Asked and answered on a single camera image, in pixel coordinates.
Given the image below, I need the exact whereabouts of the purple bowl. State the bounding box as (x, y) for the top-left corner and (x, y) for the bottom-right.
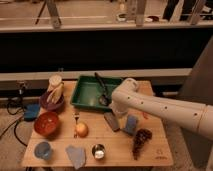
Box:
(39, 92), (64, 111)

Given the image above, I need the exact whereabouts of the grey-blue cloth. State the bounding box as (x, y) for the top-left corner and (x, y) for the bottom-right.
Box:
(66, 145), (86, 170)

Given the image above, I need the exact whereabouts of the bunch of bananas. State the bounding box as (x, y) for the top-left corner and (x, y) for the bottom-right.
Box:
(47, 83), (64, 104)

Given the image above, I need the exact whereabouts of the small metal cup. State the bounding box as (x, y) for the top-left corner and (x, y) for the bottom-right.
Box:
(92, 144), (105, 160)

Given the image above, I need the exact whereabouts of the blue glass cup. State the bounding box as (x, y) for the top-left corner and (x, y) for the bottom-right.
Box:
(34, 141), (52, 160)

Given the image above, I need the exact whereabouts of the wooden board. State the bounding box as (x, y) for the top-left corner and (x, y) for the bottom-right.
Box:
(21, 80), (175, 168)

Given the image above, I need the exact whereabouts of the cream cup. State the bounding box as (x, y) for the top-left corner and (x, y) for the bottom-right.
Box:
(48, 75), (62, 91)

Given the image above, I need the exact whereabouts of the green plastic tray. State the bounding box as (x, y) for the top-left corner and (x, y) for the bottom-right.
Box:
(70, 75), (123, 112)

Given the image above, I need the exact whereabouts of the metal fork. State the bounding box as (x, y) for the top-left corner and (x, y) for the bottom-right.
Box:
(74, 112), (79, 138)

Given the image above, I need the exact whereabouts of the black ladle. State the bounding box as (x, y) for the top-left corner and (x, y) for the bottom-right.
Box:
(94, 72), (110, 106)

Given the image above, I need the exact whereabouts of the blue sponge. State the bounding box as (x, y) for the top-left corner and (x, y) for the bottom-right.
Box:
(123, 115), (138, 135)

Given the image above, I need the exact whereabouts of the blue box beside table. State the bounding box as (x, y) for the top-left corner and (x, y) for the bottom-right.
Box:
(24, 104), (40, 121)

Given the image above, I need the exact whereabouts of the grey rectangular eraser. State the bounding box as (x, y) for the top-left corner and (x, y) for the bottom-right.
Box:
(104, 112), (120, 132)

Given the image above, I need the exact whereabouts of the red bowl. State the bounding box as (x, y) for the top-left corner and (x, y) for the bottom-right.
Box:
(34, 112), (60, 137)

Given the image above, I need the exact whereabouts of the dark grape bunch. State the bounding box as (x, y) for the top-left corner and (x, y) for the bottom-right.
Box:
(132, 129), (152, 160)

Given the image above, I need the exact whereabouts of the black cable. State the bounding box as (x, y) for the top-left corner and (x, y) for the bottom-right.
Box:
(0, 96), (29, 148)

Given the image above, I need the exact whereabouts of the yellow onion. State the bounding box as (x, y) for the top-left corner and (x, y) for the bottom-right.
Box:
(75, 122), (89, 137)

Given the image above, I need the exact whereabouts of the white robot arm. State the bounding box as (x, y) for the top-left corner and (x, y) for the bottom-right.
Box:
(110, 78), (213, 140)

